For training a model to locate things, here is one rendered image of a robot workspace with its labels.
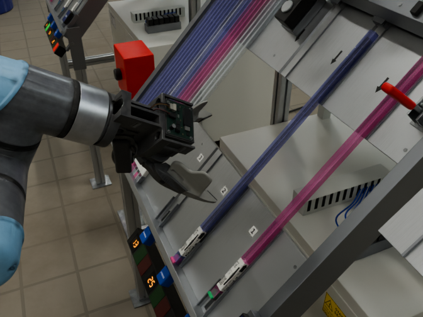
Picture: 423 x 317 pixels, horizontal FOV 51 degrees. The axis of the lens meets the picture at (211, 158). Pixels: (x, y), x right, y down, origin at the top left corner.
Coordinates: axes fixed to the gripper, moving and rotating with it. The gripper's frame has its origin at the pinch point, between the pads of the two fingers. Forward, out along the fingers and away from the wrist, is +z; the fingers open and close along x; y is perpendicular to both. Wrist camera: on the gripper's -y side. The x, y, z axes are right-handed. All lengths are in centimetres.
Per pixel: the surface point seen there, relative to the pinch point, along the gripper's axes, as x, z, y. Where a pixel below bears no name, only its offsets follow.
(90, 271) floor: 5, 31, -113
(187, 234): -7.9, 5.8, -15.3
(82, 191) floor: 47, 36, -139
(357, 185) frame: 7, 50, -6
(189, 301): -20.3, 2.9, -11.1
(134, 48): 65, 16, -55
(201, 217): -5.4, 6.7, -12.0
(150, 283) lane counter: -15.1, 4.2, -25.5
